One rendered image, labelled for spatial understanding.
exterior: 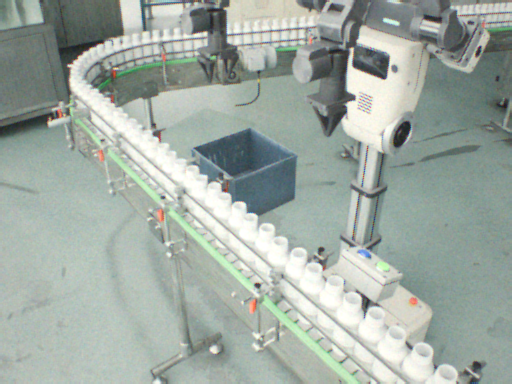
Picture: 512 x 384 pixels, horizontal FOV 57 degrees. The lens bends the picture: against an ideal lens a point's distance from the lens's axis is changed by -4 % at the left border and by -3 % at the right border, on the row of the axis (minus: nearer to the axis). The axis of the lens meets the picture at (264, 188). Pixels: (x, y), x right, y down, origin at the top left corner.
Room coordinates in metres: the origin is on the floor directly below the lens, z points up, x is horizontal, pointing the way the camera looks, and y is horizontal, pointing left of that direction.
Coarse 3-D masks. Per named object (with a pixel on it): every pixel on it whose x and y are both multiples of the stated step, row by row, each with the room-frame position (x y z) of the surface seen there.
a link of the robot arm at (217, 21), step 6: (210, 12) 1.31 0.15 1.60; (216, 12) 1.32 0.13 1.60; (222, 12) 1.33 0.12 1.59; (210, 18) 1.32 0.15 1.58; (216, 18) 1.32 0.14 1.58; (222, 18) 1.33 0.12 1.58; (210, 24) 1.32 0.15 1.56; (216, 24) 1.32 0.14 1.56; (222, 24) 1.33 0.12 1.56; (222, 30) 1.34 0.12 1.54
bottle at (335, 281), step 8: (328, 280) 0.76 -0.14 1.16; (336, 280) 0.77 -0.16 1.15; (328, 288) 0.75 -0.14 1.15; (336, 288) 0.74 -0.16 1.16; (320, 296) 0.76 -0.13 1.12; (328, 296) 0.74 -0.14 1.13; (336, 296) 0.74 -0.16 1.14; (328, 304) 0.73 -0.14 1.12; (336, 304) 0.73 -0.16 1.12; (320, 312) 0.74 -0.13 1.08; (336, 312) 0.73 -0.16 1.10; (320, 320) 0.74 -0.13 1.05; (328, 320) 0.73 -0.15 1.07; (328, 328) 0.73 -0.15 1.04
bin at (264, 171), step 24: (216, 144) 1.80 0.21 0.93; (240, 144) 1.88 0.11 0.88; (264, 144) 1.84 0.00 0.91; (216, 168) 1.58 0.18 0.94; (240, 168) 1.88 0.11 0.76; (264, 168) 1.58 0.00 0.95; (288, 168) 1.66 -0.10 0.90; (240, 192) 1.51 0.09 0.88; (264, 192) 1.58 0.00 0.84; (288, 192) 1.66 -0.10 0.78
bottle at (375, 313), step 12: (372, 312) 0.68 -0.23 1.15; (384, 312) 0.67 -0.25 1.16; (360, 324) 0.67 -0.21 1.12; (372, 324) 0.65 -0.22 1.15; (384, 324) 0.67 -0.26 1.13; (360, 336) 0.65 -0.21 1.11; (372, 336) 0.64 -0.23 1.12; (384, 336) 0.64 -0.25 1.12; (360, 348) 0.65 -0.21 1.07; (360, 360) 0.64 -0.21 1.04; (372, 360) 0.64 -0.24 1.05
